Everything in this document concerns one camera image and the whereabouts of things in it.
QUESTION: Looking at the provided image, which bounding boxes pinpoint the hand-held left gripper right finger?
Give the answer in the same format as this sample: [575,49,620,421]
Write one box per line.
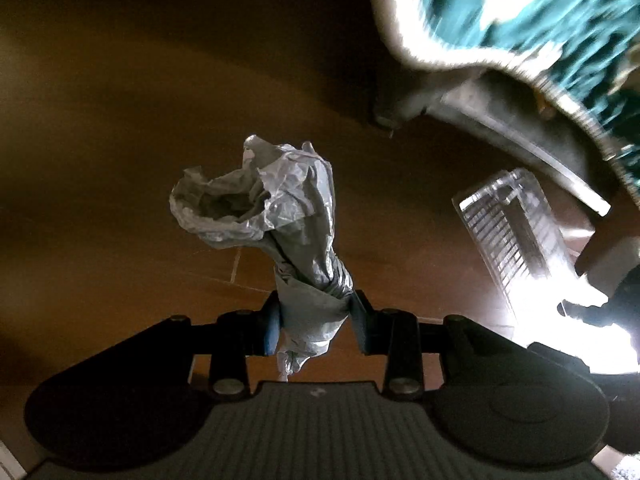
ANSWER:
[349,289,532,402]

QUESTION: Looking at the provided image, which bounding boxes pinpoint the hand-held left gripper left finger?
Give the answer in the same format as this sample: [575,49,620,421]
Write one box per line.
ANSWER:
[100,291,286,402]

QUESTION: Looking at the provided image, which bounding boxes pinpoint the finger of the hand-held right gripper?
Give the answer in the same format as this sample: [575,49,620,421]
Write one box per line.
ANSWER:
[556,260,640,332]

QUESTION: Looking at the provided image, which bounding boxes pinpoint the grey plastic bag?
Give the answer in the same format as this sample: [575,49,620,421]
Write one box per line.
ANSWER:
[169,135,355,377]

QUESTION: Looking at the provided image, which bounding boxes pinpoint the clear plastic container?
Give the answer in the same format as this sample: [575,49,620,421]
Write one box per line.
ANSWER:
[451,168,581,326]

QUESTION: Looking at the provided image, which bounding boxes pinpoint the metal stool base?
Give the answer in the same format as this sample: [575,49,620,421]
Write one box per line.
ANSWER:
[372,67,613,217]

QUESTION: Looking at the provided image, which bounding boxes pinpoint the teal white zigzag quilt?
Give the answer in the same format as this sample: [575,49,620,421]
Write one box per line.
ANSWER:
[369,0,640,196]

